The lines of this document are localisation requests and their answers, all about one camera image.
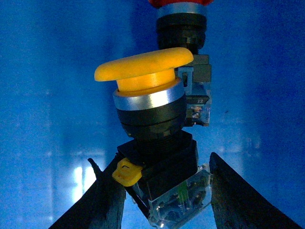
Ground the yellow mushroom push button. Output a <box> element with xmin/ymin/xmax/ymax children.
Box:
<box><xmin>94</xmin><ymin>47</ymin><xmax>212</xmax><ymax>229</ymax></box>

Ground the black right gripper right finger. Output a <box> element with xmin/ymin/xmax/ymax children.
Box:
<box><xmin>209</xmin><ymin>152</ymin><xmax>301</xmax><ymax>229</ymax></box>

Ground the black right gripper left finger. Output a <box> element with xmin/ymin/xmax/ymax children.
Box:
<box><xmin>50</xmin><ymin>157</ymin><xmax>126</xmax><ymax>229</ymax></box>

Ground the red mushroom push button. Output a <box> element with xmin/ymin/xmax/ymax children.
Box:
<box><xmin>149</xmin><ymin>0</ymin><xmax>212</xmax><ymax>127</ymax></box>

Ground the blue middle plastic bin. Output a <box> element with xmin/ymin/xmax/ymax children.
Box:
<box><xmin>0</xmin><ymin>0</ymin><xmax>305</xmax><ymax>229</ymax></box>

